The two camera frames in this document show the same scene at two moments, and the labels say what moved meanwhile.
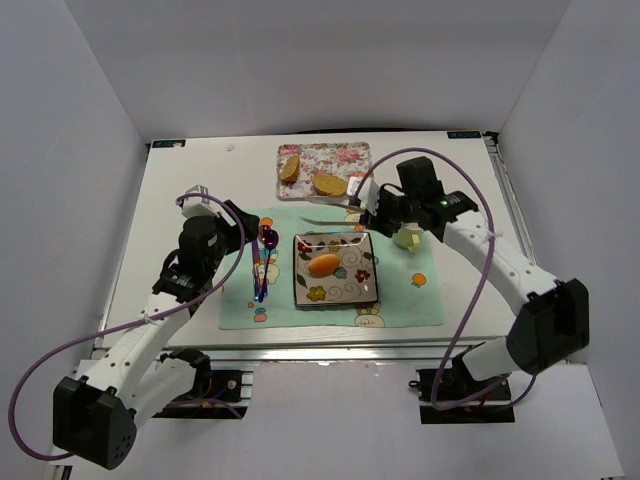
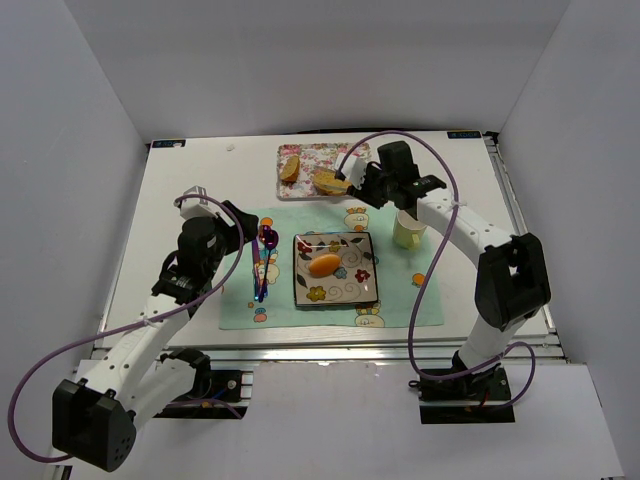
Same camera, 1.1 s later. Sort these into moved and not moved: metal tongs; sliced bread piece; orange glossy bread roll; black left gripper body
Moved: metal tongs
Not moved: orange glossy bread roll; black left gripper body; sliced bread piece
